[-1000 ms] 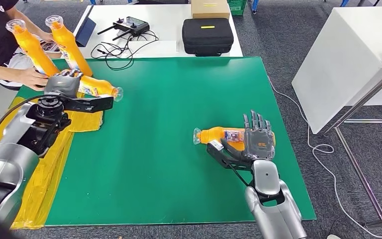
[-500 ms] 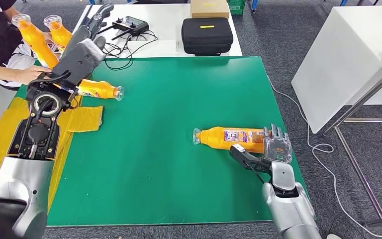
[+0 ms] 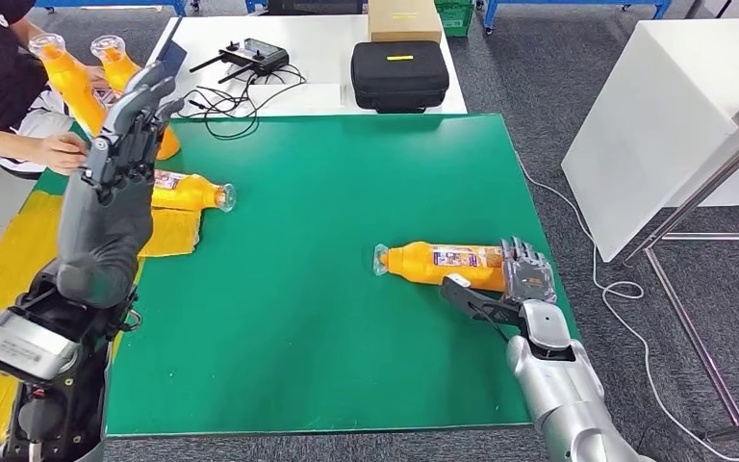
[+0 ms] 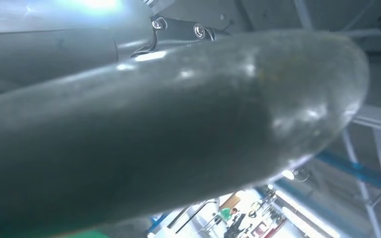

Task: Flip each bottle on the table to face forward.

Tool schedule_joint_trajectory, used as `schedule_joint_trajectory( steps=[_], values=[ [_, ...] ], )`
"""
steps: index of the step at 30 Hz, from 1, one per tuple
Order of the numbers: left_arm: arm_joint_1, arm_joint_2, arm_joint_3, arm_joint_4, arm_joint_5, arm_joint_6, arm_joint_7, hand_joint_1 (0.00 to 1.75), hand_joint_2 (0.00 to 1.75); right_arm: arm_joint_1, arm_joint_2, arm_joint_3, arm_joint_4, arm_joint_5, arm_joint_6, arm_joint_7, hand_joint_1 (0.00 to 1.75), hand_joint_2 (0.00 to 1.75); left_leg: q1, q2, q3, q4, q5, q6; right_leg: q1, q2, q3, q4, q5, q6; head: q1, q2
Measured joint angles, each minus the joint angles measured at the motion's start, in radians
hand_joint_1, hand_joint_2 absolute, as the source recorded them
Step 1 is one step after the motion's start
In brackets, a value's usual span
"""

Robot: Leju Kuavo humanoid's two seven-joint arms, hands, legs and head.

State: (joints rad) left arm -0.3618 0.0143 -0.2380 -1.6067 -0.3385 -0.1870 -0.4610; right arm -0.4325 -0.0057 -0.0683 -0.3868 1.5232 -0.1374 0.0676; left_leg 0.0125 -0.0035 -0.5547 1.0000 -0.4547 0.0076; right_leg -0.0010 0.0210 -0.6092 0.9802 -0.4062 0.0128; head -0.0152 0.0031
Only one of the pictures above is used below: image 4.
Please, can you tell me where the black humanoid robot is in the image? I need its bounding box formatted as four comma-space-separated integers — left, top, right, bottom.
223, 213, 254, 238

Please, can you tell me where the person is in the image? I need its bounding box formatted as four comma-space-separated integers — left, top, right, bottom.
218, 207, 240, 225

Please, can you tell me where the blue ceiling beam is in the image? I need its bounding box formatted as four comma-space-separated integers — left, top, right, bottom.
315, 149, 381, 198

